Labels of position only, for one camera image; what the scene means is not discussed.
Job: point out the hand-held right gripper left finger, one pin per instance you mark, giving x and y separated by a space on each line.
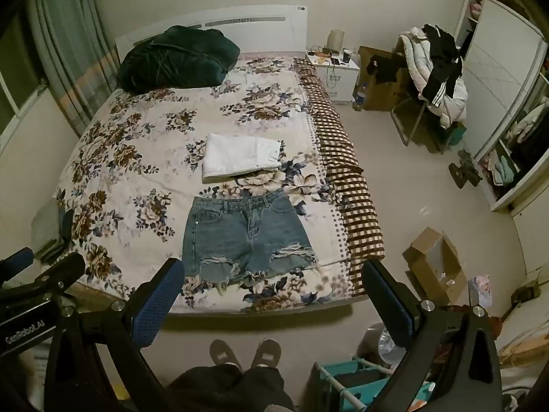
158 302

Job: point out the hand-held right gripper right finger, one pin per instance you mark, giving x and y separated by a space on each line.
391 304

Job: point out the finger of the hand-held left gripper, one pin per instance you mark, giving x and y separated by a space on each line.
65 225
16 260

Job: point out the blue denim shorts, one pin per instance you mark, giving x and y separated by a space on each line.
240 234

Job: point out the person's legs in dark pants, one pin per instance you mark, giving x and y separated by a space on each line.
227 390

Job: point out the folded white pants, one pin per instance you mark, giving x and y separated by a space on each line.
240 154

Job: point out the grey folded cloth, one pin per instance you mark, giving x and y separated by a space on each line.
47 227

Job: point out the grey waste bin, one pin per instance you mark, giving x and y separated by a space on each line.
379 339

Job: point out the open cardboard box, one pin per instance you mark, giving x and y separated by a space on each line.
433 261

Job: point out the grey slipper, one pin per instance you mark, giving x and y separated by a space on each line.
266 353
224 355

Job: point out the teal storage rack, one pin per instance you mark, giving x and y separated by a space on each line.
356 382

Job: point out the floral bed blanket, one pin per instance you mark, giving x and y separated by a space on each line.
141 167

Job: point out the brown plaid bed sheet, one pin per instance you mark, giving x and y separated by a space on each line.
343 171

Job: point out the window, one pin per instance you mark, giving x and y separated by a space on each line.
19 81

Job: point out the green striped curtain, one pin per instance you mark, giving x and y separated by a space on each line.
73 38

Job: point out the metal chair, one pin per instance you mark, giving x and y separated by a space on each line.
407 116

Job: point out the dark green duvet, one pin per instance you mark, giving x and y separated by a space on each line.
176 58

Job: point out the plastic water bottle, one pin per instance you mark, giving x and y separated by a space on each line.
361 96

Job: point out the brown cardboard cabinet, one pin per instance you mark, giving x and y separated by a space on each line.
381 92

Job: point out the white nightstand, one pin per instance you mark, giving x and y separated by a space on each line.
339 81

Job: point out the black cloth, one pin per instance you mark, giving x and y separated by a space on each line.
386 68

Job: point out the white wardrobe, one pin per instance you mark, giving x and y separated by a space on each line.
497 86

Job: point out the white puffer jacket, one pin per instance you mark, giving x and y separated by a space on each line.
418 58

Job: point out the smartphone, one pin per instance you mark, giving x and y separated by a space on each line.
337 62

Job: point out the black striped clothing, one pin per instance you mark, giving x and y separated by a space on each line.
444 58

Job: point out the dark cup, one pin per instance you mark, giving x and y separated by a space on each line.
347 56

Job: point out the beige table lamp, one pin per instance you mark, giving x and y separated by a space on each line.
337 40

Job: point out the white bed headboard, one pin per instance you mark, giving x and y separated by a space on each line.
257 23

